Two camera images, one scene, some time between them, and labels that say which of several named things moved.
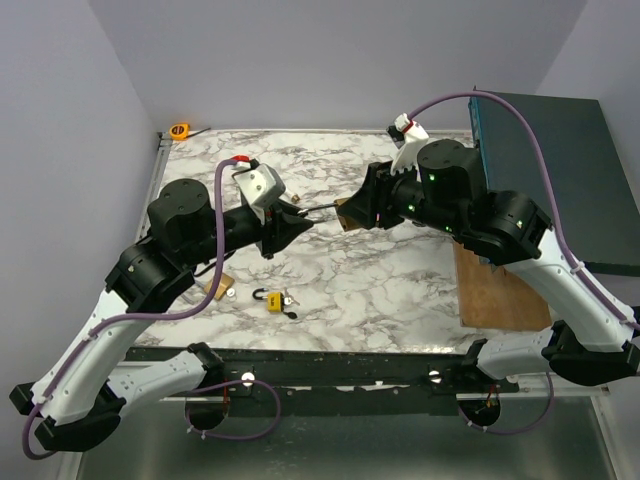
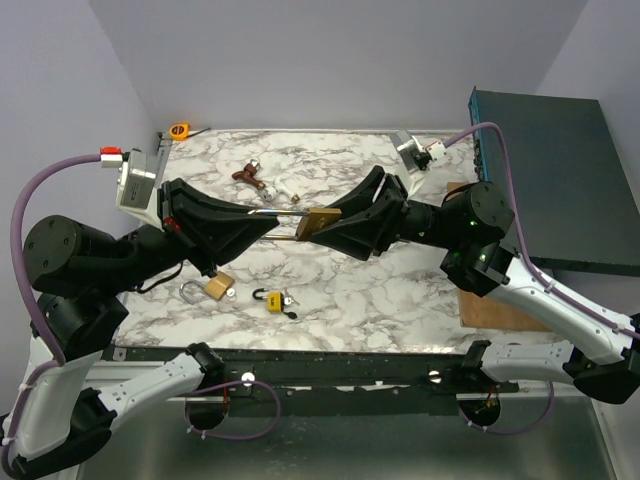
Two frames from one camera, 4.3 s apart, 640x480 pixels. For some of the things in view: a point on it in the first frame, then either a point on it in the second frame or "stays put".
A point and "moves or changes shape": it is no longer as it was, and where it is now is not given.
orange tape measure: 181,132 stays put
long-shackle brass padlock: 338,202 moves or changes shape
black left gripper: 282,225 -> 217,230
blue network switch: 599,210 stays put
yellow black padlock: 275,300 stays put
